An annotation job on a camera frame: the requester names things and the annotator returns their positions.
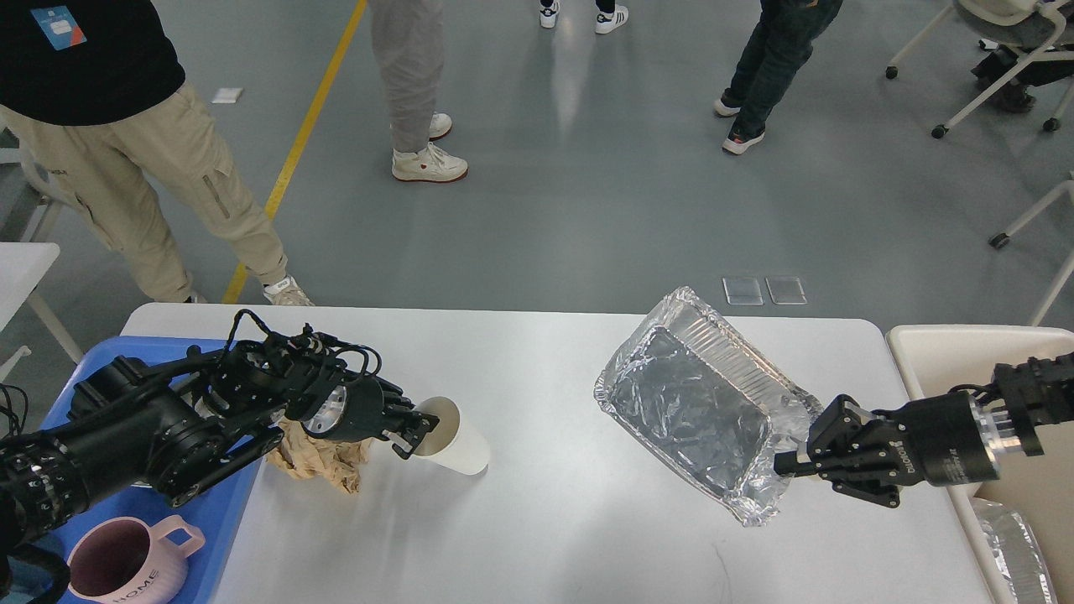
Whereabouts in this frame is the aluminium foil tray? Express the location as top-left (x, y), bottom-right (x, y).
top-left (594, 286), bottom-right (822, 527)

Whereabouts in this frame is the foil trash in bin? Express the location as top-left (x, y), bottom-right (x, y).
top-left (971, 497), bottom-right (1057, 603)

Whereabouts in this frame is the beige plastic bin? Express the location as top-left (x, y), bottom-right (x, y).
top-left (887, 325), bottom-right (1073, 603)

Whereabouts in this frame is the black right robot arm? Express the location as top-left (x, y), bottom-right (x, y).
top-left (774, 353), bottom-right (1073, 508)

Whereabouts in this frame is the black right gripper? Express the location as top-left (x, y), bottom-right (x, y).
top-left (774, 393), bottom-right (998, 508)

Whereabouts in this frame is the floor socket plate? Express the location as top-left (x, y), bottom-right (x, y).
top-left (722, 276), bottom-right (808, 306)

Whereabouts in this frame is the passer-by with striped sneakers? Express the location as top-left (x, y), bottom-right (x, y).
top-left (539, 0), bottom-right (630, 35)

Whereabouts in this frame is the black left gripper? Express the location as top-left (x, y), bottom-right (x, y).
top-left (302, 376), bottom-right (440, 460)

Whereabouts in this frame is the brown paper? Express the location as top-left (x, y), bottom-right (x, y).
top-left (266, 418), bottom-right (373, 495)

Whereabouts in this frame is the person in beige trousers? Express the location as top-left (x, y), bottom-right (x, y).
top-left (1, 1), bottom-right (310, 306)

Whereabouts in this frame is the pink mug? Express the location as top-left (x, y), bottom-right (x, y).
top-left (66, 515), bottom-right (205, 603)

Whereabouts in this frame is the white paper cup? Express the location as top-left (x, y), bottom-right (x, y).
top-left (413, 396), bottom-right (491, 476)

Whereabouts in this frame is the passer-by in grey trousers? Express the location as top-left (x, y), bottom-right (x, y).
top-left (368, 1), bottom-right (468, 183)

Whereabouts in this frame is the passer-by in dark jeans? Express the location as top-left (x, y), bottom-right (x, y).
top-left (713, 1), bottom-right (843, 154)

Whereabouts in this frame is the white office chair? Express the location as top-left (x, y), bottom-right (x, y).
top-left (884, 1), bottom-right (1071, 140)

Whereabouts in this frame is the white side table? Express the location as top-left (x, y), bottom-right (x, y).
top-left (1, 242), bottom-right (84, 364)

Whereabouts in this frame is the blue plastic tray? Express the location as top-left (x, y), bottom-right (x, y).
top-left (11, 336), bottom-right (256, 603)

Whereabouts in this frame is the white chair leg right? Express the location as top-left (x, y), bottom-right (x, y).
top-left (988, 172), bottom-right (1074, 328)

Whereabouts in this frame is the white chair left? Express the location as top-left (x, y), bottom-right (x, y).
top-left (1, 146), bottom-right (61, 243)

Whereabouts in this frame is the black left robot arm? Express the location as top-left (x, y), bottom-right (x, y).
top-left (3, 310), bottom-right (440, 590)

